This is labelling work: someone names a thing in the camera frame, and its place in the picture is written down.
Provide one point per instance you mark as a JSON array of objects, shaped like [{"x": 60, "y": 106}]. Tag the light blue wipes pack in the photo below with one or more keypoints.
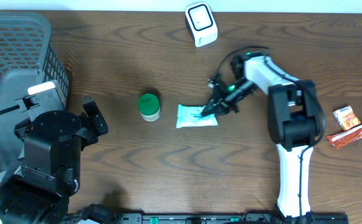
[{"x": 190, "y": 116}]

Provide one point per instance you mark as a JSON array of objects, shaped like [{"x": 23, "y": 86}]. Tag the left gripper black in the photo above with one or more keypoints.
[{"x": 87, "y": 135}]

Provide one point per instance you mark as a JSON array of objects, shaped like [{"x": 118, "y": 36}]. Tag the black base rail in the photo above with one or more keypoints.
[{"x": 99, "y": 214}]

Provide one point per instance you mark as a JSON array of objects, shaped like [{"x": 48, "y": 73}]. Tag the grey plastic mesh basket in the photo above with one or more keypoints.
[{"x": 27, "y": 59}]

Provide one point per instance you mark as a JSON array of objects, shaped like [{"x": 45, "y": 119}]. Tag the small orange carton box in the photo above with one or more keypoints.
[{"x": 346, "y": 117}]

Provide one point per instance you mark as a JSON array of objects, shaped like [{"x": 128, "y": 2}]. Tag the red Top snack bar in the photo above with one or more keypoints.
[{"x": 346, "y": 137}]

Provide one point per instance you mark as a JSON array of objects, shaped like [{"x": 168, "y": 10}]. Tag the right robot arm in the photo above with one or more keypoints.
[{"x": 295, "y": 122}]

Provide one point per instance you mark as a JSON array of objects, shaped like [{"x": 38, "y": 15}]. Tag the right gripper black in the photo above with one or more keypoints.
[{"x": 220, "y": 102}]

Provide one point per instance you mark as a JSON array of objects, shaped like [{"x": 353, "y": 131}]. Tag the green lid jar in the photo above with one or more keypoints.
[{"x": 149, "y": 107}]

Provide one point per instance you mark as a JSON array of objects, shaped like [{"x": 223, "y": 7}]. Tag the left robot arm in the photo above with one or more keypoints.
[{"x": 37, "y": 187}]

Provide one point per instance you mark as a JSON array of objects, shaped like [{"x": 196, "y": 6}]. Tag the white barcode scanner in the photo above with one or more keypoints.
[{"x": 201, "y": 24}]

